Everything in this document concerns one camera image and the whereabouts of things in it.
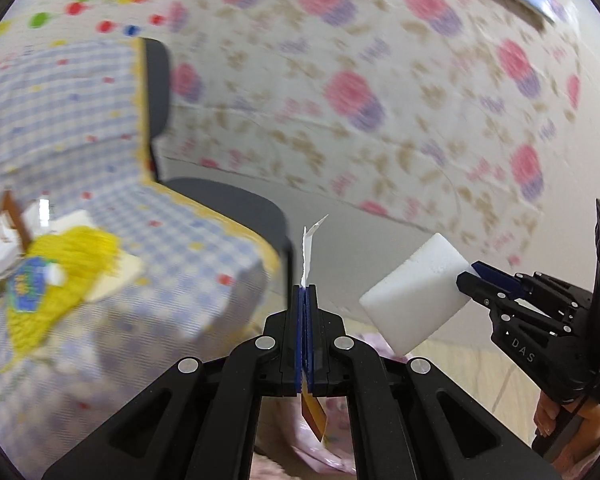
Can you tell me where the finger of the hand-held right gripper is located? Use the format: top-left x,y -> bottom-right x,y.
455,271 -> 518,313
471,261 -> 528,298

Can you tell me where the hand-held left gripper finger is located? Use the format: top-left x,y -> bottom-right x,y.
42,285 -> 306,480
306,285 -> 561,480

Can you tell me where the white and orange wrapper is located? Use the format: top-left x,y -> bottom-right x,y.
298,214 -> 330,443

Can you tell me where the white foam block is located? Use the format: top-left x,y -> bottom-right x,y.
359,232 -> 474,356

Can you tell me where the person's right hand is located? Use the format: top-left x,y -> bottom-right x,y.
532,389 -> 600,478

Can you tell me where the black office chair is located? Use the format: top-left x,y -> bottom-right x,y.
140,37 -> 296,301

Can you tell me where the yellow knitted cloth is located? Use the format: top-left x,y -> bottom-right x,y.
4,225 -> 146,361

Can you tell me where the blue and green packet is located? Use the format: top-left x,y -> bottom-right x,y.
9,256 -> 63,312

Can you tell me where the brown wooden piece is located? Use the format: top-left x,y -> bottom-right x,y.
0,189 -> 32,255

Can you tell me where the blue checkered dotted blanket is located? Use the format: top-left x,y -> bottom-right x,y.
0,40 -> 282,411

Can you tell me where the white box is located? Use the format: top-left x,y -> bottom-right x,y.
0,209 -> 48,293

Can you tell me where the floral wall sheet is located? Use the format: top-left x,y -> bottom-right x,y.
152,0 -> 588,281

